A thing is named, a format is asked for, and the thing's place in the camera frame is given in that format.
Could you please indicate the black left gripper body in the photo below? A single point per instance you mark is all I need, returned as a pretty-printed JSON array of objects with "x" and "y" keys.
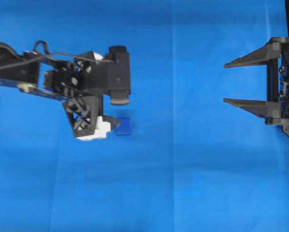
[{"x": 83, "y": 106}]

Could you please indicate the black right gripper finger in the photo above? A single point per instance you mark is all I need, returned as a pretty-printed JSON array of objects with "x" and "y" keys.
[
  {"x": 268, "y": 110},
  {"x": 261, "y": 56}
]

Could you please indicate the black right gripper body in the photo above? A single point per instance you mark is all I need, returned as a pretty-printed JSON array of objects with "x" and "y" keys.
[{"x": 278, "y": 84}]

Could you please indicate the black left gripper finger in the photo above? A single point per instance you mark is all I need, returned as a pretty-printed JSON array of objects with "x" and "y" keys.
[{"x": 109, "y": 123}]

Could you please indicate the blue block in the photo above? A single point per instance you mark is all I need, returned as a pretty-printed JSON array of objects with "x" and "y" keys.
[{"x": 124, "y": 128}]

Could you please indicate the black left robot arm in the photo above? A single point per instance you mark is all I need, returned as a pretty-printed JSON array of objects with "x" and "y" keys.
[{"x": 26, "y": 71}]

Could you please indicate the blue table cloth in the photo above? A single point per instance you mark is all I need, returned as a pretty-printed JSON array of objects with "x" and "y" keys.
[{"x": 192, "y": 162}]

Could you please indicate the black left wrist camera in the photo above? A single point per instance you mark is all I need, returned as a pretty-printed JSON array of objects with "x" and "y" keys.
[{"x": 118, "y": 85}]

